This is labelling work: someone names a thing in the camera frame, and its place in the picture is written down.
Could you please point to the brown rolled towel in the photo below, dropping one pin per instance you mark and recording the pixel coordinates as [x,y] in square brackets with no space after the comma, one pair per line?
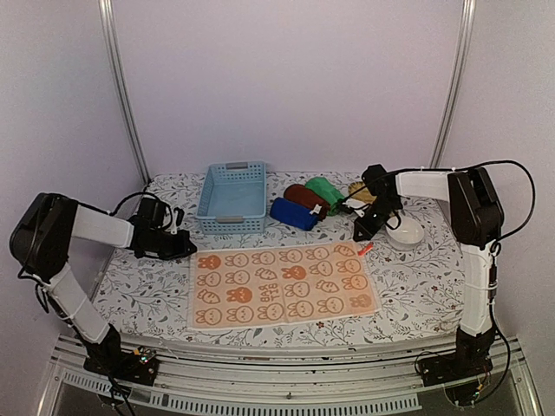
[301,195]

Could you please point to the white bowl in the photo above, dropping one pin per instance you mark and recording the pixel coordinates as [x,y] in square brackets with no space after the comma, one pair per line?
[404,233]

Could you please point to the right aluminium frame post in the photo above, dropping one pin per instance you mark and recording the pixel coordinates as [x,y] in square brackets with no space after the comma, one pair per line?
[460,60]

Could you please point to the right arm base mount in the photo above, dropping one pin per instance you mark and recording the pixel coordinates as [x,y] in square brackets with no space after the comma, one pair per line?
[455,366]

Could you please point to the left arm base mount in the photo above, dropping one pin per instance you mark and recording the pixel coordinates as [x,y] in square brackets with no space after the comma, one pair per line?
[126,364]

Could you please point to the aluminium frame post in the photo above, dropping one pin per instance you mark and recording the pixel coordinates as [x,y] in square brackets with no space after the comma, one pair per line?
[116,66]
[460,60]

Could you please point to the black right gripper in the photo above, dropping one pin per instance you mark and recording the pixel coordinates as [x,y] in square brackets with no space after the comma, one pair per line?
[369,230]

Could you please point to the green rolled towel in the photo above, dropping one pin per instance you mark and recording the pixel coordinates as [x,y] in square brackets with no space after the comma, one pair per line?
[328,192]

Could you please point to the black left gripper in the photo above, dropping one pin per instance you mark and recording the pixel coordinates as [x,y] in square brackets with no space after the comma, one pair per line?
[183,249]

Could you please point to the orange bunny pattern towel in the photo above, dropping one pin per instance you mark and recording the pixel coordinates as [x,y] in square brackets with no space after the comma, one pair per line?
[263,287]

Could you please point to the light blue plastic basket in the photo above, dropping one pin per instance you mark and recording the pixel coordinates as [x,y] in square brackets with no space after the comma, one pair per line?
[233,199]

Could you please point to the yellow woven bamboo tray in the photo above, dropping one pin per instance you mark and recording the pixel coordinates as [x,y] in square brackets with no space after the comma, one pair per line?
[358,191]

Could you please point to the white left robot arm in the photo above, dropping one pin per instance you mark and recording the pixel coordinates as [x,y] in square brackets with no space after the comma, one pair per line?
[41,240]

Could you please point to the blue rolled towel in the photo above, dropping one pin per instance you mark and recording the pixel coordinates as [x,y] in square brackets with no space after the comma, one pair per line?
[290,213]

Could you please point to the left aluminium frame post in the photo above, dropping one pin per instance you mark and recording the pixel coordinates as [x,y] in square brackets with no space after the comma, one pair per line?
[116,66]

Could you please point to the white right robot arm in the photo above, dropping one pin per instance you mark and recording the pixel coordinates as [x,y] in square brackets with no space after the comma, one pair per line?
[476,219]

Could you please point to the aluminium front rail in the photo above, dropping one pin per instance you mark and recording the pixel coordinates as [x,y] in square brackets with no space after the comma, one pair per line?
[209,379]

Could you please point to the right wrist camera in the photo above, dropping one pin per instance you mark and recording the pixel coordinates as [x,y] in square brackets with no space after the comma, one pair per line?
[352,205]

